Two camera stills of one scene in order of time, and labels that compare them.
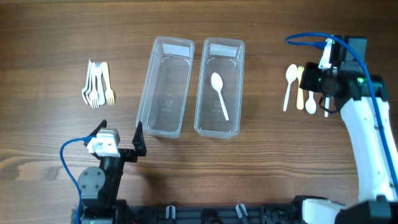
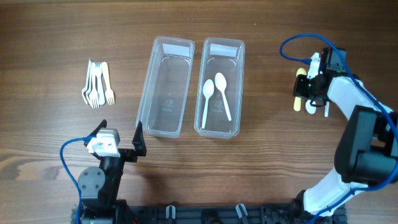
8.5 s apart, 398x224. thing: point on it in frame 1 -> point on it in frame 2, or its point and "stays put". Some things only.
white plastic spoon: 291,74 -> 208,89
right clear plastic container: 226,57 stays put
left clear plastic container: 165,85 stays put
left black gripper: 138,142 stays put
